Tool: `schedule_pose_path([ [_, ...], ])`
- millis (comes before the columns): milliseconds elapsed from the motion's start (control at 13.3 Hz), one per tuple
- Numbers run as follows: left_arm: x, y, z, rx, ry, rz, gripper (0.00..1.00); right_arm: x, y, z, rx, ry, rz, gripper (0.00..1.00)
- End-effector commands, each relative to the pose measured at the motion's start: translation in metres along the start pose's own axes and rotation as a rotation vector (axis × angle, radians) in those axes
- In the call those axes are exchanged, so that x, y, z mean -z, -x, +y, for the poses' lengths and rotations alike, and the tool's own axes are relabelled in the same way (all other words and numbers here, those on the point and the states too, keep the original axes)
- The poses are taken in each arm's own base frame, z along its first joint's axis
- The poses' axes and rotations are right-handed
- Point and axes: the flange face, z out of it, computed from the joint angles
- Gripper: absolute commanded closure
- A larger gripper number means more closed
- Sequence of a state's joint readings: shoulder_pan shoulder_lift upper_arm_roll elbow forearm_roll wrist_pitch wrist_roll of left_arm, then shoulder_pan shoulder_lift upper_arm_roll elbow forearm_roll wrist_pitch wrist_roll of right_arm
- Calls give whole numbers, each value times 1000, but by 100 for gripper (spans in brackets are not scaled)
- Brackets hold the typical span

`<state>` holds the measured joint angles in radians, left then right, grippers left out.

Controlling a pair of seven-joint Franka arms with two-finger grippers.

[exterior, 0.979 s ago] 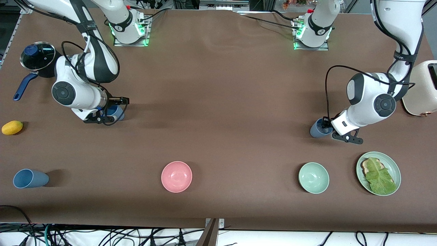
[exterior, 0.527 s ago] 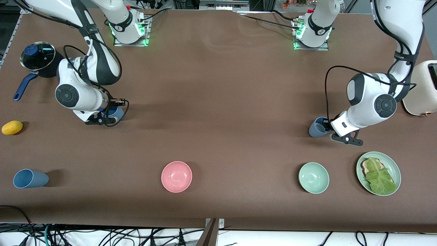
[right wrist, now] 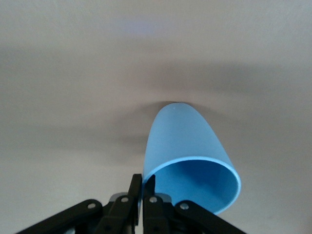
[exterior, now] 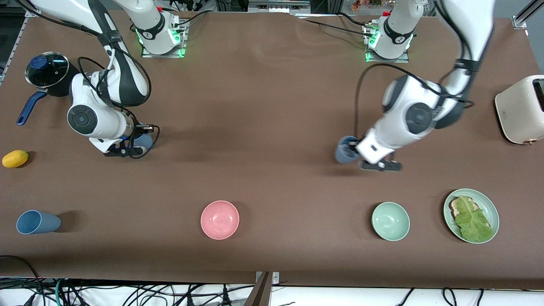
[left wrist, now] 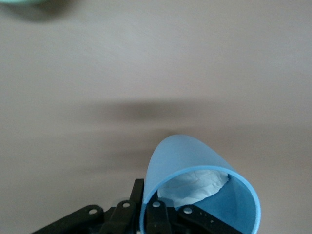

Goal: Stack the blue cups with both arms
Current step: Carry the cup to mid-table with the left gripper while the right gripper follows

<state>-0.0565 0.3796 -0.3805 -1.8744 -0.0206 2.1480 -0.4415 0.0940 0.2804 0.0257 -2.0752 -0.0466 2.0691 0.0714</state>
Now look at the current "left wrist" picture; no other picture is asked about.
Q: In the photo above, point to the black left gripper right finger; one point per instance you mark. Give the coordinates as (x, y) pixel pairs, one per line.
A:
(158, 219)

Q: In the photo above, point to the mint green bowl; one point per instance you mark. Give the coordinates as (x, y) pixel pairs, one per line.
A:
(29, 1)

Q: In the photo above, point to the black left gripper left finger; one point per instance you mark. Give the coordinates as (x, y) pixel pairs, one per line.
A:
(117, 219)

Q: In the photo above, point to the blue cup holding tissue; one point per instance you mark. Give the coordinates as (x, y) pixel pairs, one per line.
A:
(190, 156)

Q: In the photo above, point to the crumpled white tissue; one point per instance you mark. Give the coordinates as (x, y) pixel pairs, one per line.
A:
(195, 187)

